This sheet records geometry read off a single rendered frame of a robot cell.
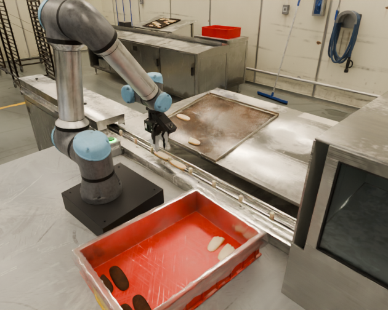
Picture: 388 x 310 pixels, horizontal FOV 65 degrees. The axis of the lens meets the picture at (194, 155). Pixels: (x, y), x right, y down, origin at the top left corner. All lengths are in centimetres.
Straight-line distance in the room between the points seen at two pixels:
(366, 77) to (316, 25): 100
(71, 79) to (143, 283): 68
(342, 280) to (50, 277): 79
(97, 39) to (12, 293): 76
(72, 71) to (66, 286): 66
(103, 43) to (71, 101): 25
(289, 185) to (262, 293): 46
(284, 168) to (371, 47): 356
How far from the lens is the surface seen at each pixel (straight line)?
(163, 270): 99
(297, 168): 134
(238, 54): 497
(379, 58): 473
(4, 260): 118
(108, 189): 113
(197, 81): 416
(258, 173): 130
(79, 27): 98
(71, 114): 114
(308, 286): 90
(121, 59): 104
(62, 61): 110
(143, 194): 116
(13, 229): 129
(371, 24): 473
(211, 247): 104
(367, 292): 82
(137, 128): 188
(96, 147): 105
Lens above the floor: 158
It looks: 29 degrees down
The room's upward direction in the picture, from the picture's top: straight up
